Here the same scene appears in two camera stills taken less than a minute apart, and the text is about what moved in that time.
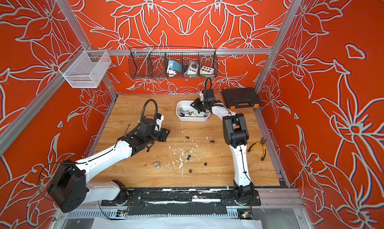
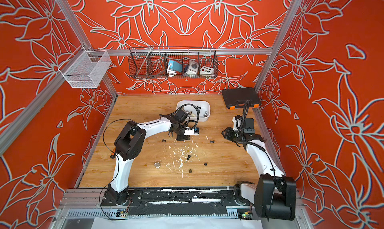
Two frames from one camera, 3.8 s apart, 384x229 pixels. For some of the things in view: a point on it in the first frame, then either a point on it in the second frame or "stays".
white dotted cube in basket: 205,70 stays
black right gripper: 196,106 → 229,133
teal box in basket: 175,65 stays
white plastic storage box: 185,112 stays
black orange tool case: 239,98 stays
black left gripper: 163,135 → 183,138
